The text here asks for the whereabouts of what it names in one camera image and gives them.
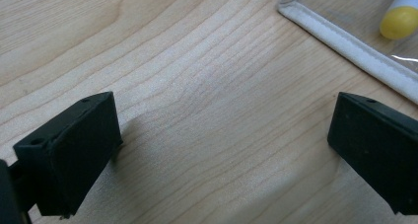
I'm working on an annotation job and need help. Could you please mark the clear plastic pouch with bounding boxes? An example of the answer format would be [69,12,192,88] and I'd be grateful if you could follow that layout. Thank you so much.
[276,0,418,106]

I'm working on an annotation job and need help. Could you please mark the yellow marker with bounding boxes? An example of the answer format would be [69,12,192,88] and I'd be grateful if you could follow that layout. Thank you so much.
[379,0,418,40]

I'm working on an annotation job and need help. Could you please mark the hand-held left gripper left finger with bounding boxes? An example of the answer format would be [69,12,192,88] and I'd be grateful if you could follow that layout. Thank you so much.
[13,91,124,218]

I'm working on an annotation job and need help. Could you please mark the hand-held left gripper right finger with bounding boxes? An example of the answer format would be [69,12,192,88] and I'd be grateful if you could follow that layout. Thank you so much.
[326,91,418,216]

